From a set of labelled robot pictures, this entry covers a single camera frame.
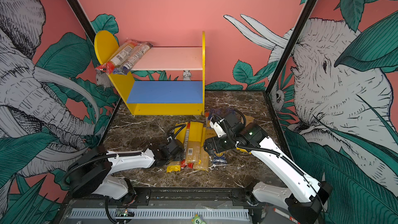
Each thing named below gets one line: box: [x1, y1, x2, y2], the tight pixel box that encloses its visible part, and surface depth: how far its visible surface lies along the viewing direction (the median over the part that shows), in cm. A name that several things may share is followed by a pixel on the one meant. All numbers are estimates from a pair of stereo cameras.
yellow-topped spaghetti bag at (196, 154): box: [186, 121, 209, 172], surface depth 87 cm
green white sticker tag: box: [191, 213, 207, 224], surface depth 69 cm
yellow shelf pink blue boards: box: [94, 30, 206, 116], surface depth 100 cm
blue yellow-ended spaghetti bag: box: [112, 42, 154, 76], surface depth 78 cm
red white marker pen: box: [273, 207, 302, 224], surface depth 71 cm
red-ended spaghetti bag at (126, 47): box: [95, 39, 138, 75], surface depth 76 cm
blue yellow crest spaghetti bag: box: [212, 152, 228, 164], surface depth 86 cm
